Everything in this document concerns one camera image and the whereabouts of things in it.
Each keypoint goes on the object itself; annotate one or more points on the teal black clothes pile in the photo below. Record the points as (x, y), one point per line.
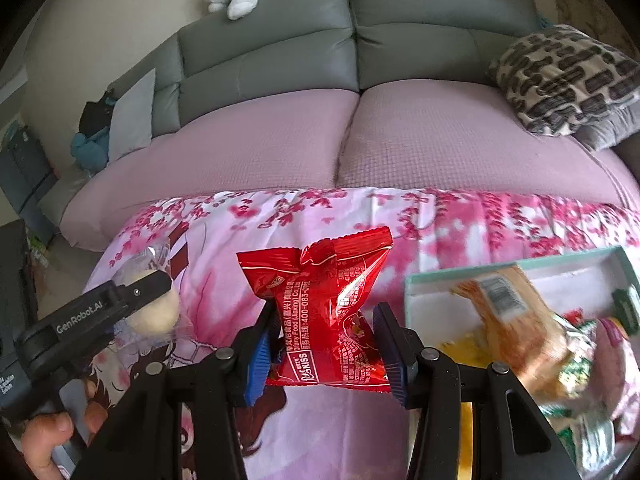
(89, 146)

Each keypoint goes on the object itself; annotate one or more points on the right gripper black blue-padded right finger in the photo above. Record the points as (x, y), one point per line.
(426, 380)

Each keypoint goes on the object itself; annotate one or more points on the grey green sofa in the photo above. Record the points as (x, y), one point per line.
(297, 45)

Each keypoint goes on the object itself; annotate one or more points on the pink sofa seat cover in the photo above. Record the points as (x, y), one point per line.
(418, 133)

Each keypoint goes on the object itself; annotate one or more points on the pink snack packet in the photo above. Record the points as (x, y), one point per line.
(616, 373)

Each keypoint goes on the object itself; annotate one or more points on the round pastry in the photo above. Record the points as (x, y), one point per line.
(159, 322)

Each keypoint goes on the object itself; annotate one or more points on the orange cracker packet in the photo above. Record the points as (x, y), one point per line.
(518, 329)

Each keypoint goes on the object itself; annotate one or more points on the black beige patterned cushion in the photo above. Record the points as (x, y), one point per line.
(560, 79)

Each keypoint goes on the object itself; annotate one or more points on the light grey cushion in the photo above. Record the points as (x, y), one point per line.
(131, 125)

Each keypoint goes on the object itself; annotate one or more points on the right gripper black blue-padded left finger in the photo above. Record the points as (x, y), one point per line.
(230, 378)

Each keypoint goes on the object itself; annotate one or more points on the green white snack packet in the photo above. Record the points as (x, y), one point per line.
(581, 421)

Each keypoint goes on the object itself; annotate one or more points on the beige patterned curtain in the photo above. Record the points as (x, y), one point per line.
(596, 19)

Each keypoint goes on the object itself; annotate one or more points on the red foil snack packet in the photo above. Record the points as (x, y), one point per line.
(319, 291)

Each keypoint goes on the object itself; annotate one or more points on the dark cabinet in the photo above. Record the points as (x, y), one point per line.
(26, 177)

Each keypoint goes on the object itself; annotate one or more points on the yellow snack packet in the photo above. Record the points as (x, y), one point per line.
(478, 454)

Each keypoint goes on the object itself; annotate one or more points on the teal-rimmed white tray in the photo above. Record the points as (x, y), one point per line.
(578, 286)

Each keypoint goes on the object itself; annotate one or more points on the grey velvet cushion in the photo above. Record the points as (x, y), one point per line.
(611, 130)

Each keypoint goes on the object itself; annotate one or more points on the person's left hand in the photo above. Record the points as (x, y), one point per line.
(45, 432)

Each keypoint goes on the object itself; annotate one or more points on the pink anime print cloth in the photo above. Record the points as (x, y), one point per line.
(324, 432)

